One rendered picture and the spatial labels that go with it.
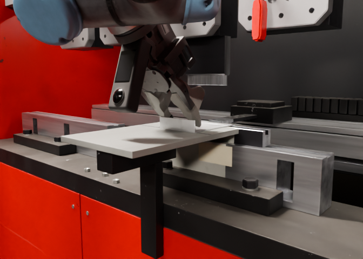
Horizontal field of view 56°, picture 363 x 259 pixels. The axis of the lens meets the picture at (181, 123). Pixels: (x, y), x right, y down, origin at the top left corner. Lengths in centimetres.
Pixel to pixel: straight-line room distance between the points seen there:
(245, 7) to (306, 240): 38
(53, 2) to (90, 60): 116
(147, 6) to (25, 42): 109
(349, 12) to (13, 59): 111
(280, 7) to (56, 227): 74
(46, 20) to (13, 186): 82
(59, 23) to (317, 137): 63
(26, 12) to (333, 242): 47
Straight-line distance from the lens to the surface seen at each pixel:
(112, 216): 75
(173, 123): 62
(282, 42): 118
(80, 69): 152
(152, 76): 56
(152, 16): 37
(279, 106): 88
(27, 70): 141
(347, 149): 83
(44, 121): 120
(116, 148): 48
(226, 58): 68
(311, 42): 115
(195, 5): 35
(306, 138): 86
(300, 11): 57
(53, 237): 100
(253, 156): 63
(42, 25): 41
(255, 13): 57
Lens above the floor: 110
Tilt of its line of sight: 8 degrees down
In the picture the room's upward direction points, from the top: straight up
